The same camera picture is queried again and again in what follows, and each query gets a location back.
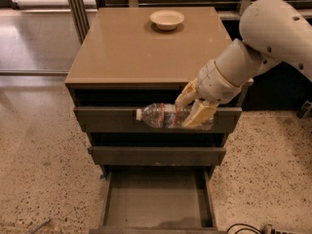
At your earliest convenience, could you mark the grey power strip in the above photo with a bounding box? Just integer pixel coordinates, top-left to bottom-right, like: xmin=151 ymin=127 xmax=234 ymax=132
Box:
xmin=262 ymin=224 xmax=309 ymax=234

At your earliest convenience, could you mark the bottom open grey drawer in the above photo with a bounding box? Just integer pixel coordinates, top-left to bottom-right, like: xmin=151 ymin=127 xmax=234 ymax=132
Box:
xmin=89 ymin=167 xmax=226 ymax=234

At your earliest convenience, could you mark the top grey drawer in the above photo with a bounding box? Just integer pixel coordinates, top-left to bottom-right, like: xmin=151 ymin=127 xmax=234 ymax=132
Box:
xmin=74 ymin=106 xmax=242 ymax=134

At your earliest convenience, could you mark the middle grey drawer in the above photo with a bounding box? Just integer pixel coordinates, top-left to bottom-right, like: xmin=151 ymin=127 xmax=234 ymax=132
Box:
xmin=89 ymin=146 xmax=226 ymax=166

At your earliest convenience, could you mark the white bowl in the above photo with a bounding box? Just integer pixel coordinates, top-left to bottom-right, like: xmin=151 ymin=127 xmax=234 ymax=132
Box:
xmin=149 ymin=10 xmax=184 ymax=31

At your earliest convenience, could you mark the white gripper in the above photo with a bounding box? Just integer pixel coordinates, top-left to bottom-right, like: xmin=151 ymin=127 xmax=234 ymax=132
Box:
xmin=175 ymin=60 xmax=242 ymax=129

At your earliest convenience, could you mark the black cable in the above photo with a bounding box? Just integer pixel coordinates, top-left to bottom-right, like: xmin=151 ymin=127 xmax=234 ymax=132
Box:
xmin=226 ymin=222 xmax=263 ymax=234

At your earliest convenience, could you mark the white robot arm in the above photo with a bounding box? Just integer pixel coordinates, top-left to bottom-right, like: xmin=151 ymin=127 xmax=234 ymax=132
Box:
xmin=175 ymin=0 xmax=312 ymax=129

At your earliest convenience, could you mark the dark object on floor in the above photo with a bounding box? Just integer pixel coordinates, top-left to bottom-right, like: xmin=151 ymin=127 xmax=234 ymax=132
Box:
xmin=296 ymin=100 xmax=312 ymax=119

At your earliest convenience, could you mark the clear plastic water bottle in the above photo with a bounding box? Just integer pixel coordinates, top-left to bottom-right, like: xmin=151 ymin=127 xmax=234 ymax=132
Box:
xmin=136 ymin=103 xmax=214 ymax=131

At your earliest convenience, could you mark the taupe drawer cabinet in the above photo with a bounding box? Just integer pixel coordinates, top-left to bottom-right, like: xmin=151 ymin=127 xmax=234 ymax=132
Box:
xmin=65 ymin=7 xmax=244 ymax=176

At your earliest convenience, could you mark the metal window frame post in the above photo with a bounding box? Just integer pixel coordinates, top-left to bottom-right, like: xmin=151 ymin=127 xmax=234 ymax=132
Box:
xmin=67 ymin=0 xmax=90 ymax=43

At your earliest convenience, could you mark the grey metal rod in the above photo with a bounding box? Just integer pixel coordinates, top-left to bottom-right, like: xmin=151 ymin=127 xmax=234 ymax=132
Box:
xmin=27 ymin=218 xmax=51 ymax=234

